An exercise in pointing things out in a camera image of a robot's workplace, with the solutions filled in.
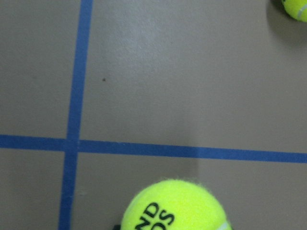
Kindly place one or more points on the yellow tennis ball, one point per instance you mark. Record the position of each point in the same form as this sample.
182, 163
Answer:
175, 205
297, 9

